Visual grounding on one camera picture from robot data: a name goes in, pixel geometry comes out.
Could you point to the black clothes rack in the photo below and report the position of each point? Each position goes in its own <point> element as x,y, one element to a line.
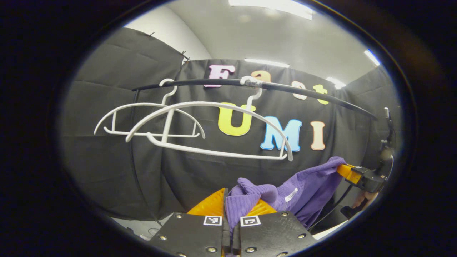
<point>285,88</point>

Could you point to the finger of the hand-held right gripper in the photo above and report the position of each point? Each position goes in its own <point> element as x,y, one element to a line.
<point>348,174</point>

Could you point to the white plastic hanger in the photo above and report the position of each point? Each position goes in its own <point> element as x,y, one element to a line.
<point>203,103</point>
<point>142,104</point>

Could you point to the thin black pole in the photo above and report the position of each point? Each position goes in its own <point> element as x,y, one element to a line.
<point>390,128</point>

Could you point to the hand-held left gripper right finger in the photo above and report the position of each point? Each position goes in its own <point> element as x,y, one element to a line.
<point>271,235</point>

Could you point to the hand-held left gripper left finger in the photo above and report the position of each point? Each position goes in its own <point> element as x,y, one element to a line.
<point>192,235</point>

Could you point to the black backdrop cloth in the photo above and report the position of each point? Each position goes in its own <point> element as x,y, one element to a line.
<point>107,160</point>

